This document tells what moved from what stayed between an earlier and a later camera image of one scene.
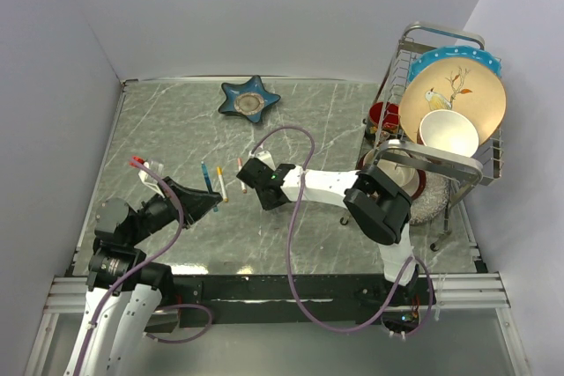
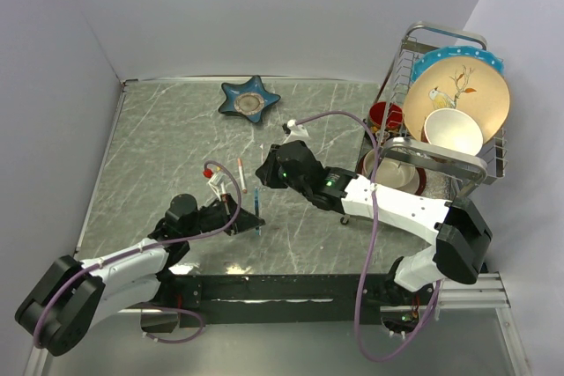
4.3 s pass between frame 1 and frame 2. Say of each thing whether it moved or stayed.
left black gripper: moved
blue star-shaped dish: stayed
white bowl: stayed
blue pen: moved
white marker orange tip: stayed
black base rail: stayed
